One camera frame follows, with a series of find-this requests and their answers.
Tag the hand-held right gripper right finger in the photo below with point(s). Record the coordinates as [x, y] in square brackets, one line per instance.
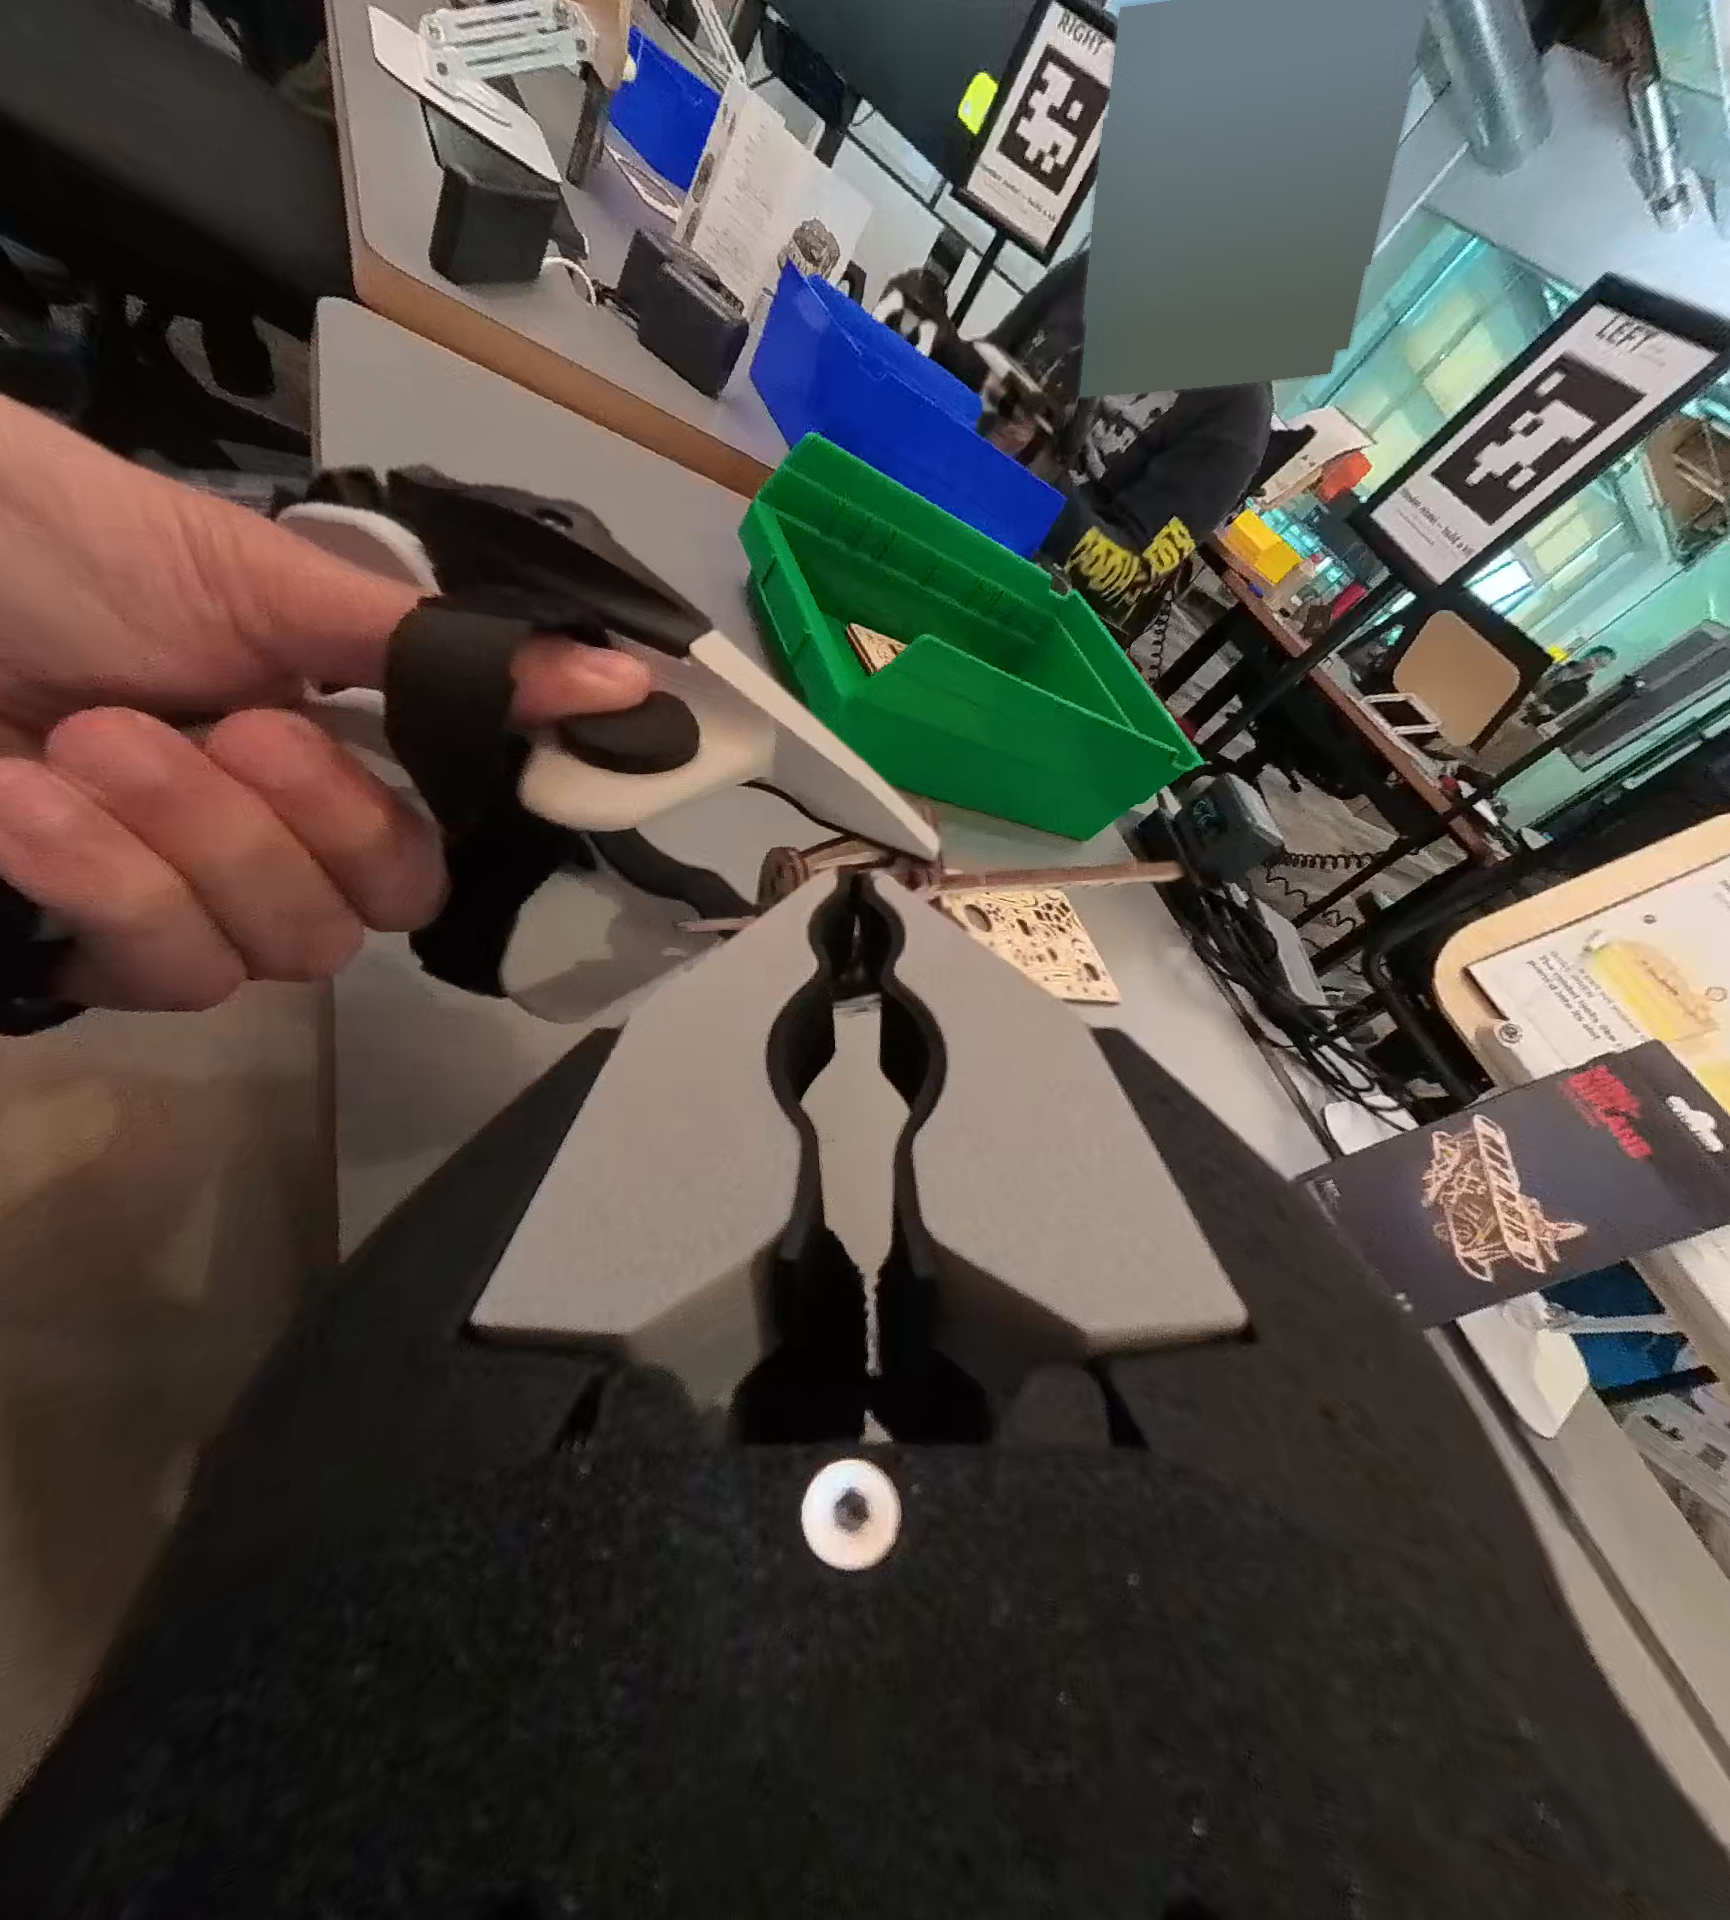
[1060, 1170]

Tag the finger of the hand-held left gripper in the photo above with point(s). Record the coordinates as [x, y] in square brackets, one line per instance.
[821, 764]

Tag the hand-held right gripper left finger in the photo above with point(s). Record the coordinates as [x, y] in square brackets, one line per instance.
[654, 1170]

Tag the wooden model assembly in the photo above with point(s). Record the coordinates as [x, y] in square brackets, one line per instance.
[783, 873]

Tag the long wooden model strip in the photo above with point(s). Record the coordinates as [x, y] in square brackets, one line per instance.
[1060, 873]

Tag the small wooden model part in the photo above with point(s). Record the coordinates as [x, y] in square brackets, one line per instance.
[876, 644]

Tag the wooden laser-cut parts sheet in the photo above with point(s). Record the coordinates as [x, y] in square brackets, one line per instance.
[1038, 939]

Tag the black model package card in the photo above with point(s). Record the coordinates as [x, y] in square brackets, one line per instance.
[1540, 1185]

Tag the person's left hand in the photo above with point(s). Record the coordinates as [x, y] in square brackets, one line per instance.
[130, 631]

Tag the green plastic bin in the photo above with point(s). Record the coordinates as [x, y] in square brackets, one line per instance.
[1015, 705]

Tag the black box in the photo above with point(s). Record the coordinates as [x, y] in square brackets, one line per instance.
[491, 224]
[693, 323]

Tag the large blue plastic bin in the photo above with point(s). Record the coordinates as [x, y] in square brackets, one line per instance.
[880, 390]

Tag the black device with blue display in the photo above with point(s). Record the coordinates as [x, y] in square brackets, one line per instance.
[1225, 824]

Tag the folded paper leaflet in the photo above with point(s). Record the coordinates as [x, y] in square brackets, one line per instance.
[774, 188]

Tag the small blue plastic bin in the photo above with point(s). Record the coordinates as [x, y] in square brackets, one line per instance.
[662, 105]

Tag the yellow plastic bin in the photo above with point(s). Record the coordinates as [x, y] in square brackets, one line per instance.
[1263, 542]

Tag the clear acrylic stand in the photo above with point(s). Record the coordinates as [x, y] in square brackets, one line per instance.
[498, 39]

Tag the white card stand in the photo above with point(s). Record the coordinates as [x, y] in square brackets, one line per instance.
[1548, 1372]

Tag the black office chair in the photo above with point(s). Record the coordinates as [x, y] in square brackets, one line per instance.
[130, 135]

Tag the wooden instruction board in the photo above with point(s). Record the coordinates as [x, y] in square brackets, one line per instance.
[1631, 961]

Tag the black monitor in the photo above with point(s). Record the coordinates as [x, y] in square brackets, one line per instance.
[894, 61]

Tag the wooden seat chair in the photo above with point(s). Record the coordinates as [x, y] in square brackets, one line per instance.
[1464, 675]

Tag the black white tag sign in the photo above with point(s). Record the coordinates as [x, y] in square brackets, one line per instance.
[1540, 435]
[1052, 120]

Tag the silver ventilation duct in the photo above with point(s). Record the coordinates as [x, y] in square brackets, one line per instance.
[1489, 75]

